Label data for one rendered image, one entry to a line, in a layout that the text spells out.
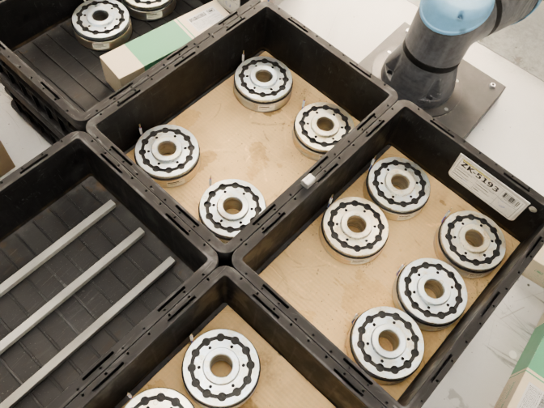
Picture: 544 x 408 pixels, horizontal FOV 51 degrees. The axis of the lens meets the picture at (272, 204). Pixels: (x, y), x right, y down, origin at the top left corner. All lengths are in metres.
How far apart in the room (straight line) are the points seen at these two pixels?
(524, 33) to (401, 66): 1.55
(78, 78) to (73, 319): 0.44
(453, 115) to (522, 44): 1.43
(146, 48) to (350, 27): 0.53
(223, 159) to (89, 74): 0.30
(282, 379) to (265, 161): 0.35
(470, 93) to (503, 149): 0.13
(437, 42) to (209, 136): 0.44
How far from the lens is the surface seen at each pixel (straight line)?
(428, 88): 1.15
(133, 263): 0.86
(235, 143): 0.96
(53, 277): 0.88
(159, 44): 1.02
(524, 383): 0.99
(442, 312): 0.85
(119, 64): 1.00
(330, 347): 0.72
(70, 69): 1.09
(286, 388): 0.81
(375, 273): 0.88
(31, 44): 1.15
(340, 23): 1.37
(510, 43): 2.59
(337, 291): 0.85
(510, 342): 1.07
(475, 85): 1.28
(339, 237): 0.85
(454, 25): 1.06
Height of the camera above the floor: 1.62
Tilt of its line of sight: 61 degrees down
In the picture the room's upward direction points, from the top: 9 degrees clockwise
